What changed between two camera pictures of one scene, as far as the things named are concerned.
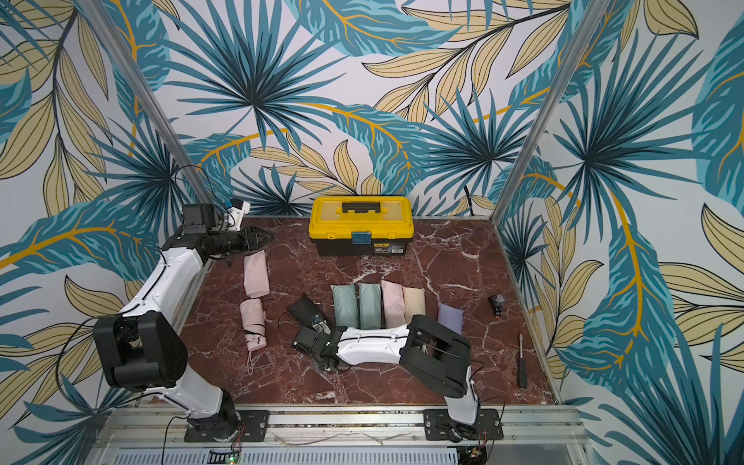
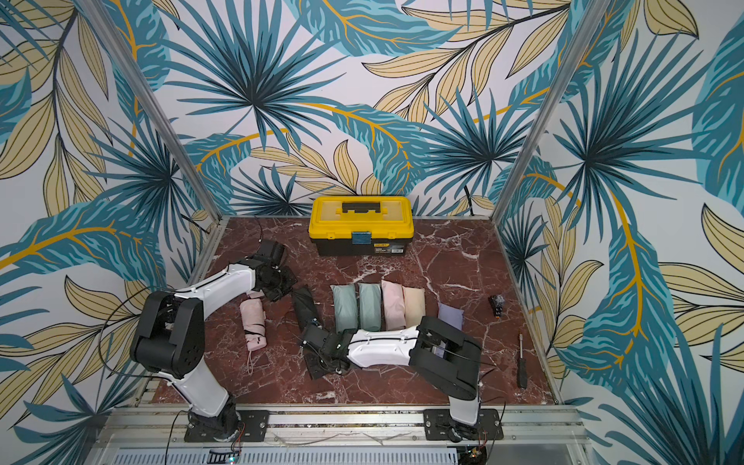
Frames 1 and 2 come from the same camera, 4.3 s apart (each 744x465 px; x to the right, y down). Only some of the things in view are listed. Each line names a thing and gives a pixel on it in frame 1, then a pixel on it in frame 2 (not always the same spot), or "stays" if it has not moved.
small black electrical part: (497, 302) stays
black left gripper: (251, 240) -> (291, 279)
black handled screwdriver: (522, 383) stays
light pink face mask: (393, 296) stays
